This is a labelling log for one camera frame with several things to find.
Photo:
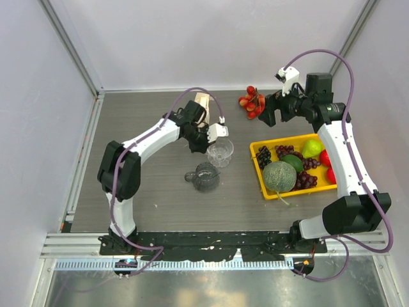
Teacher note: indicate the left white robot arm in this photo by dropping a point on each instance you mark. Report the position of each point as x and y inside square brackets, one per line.
[120, 168]

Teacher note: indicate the grey glass coffee server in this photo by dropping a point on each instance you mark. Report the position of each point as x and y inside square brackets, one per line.
[205, 178]

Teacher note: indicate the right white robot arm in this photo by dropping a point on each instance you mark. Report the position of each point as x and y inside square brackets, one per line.
[360, 206]

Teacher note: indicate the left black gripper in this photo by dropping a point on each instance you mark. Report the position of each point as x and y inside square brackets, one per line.
[202, 146]

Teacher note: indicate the purple grape bunch upper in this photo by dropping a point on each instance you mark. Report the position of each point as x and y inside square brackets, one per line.
[282, 150]

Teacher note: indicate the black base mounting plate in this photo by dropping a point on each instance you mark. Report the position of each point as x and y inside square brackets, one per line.
[219, 246]

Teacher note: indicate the red apple lower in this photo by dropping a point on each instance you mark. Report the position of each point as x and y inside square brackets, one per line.
[331, 176]

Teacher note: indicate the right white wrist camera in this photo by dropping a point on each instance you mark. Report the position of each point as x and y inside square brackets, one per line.
[288, 76]

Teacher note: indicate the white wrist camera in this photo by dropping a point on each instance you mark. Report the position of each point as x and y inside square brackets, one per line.
[217, 130]
[288, 76]

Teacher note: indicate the green lime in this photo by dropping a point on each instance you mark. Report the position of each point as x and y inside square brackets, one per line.
[294, 161]

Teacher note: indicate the black grape bunch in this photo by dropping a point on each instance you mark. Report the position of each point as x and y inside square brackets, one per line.
[263, 157]

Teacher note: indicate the green pear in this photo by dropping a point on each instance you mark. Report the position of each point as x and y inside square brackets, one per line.
[312, 148]

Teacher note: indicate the netted green melon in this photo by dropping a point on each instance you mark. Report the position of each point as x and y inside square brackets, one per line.
[279, 176]

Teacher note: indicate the white slotted cable duct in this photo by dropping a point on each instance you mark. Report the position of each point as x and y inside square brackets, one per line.
[116, 264]

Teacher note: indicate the purple grape bunch lower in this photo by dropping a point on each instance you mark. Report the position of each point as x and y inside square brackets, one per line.
[305, 181]

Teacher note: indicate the purple grape bunch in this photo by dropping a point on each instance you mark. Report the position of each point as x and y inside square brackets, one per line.
[282, 150]
[305, 181]

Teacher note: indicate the clear plastic coffee dripper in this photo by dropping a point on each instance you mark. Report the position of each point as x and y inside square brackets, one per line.
[220, 153]

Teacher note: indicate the yellow plastic tray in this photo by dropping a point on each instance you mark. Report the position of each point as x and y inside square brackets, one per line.
[298, 143]

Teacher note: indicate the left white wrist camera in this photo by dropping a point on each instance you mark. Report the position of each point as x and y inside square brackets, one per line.
[217, 130]

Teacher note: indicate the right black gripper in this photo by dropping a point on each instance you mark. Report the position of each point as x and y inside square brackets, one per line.
[274, 100]

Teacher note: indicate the coffee filter paper pack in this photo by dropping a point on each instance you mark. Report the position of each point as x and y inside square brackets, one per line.
[203, 99]

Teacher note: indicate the red apple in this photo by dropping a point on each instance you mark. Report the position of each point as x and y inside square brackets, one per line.
[331, 176]
[324, 159]

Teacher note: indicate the red apple upper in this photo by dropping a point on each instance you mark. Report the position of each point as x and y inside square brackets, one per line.
[324, 159]

